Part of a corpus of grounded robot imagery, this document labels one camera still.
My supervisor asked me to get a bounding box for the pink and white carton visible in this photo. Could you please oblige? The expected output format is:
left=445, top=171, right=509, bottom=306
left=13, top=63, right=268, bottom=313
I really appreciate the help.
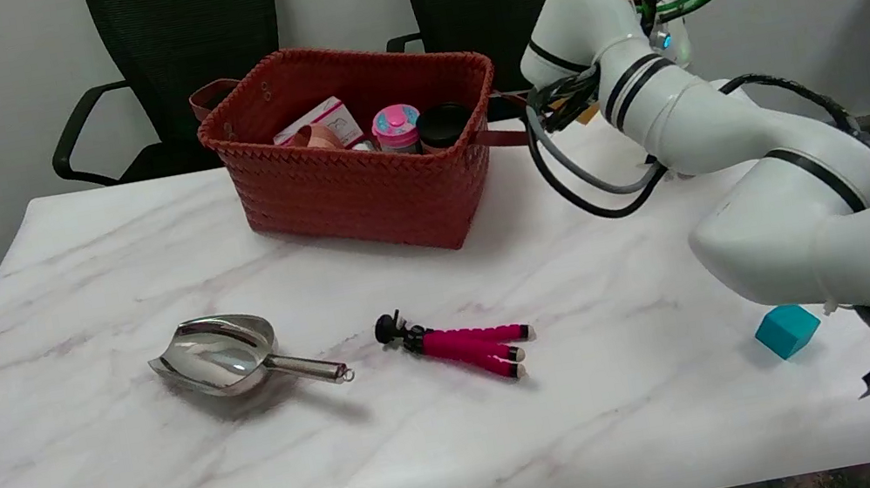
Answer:
left=268, top=91, right=367, bottom=160

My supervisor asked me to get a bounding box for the black looping robot cable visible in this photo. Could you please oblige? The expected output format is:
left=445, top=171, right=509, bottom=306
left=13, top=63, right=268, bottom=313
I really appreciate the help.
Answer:
left=518, top=30, right=870, bottom=232

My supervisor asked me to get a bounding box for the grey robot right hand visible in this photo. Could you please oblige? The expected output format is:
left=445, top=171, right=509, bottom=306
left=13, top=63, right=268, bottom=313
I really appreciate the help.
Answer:
left=646, top=7, right=698, bottom=72

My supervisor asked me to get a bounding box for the brown woven storage basket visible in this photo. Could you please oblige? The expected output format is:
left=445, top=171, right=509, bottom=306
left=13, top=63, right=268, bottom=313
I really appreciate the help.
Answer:
left=183, top=10, right=550, bottom=290

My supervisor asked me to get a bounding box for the grey looping robot cable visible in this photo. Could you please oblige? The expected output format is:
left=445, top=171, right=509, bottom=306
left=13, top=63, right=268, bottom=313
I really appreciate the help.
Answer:
left=530, top=85, right=663, bottom=209

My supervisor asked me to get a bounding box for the black round jar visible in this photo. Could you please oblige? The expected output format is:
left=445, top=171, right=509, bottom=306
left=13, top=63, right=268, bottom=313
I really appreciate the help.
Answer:
left=413, top=99, right=478, bottom=158

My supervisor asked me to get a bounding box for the pink lidded cup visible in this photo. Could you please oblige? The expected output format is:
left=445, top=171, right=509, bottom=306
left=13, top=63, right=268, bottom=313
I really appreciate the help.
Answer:
left=368, top=100, right=428, bottom=162

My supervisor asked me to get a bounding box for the stainless steel scoop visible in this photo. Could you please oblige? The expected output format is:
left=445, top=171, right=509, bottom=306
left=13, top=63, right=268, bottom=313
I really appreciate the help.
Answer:
left=141, top=294, right=357, bottom=416

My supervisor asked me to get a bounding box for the pink flexible mini tripod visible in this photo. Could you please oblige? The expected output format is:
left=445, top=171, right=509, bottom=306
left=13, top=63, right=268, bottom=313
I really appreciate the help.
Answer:
left=371, top=288, right=545, bottom=403

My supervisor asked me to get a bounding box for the small orange item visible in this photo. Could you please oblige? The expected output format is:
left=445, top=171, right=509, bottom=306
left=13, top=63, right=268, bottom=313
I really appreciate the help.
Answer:
left=552, top=98, right=604, bottom=132

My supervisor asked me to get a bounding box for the teal cube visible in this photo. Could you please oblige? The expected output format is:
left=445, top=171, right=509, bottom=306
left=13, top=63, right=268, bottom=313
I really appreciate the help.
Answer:
left=751, top=298, right=827, bottom=365

